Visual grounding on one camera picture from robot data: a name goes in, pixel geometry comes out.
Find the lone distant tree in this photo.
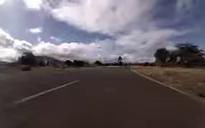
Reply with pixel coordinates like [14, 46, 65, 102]
[117, 55, 124, 66]

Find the low building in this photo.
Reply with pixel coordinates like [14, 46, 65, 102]
[34, 55, 66, 68]

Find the dark bush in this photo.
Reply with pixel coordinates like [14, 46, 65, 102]
[21, 65, 33, 72]

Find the group of dark trees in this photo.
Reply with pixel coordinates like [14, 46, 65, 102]
[153, 42, 205, 67]

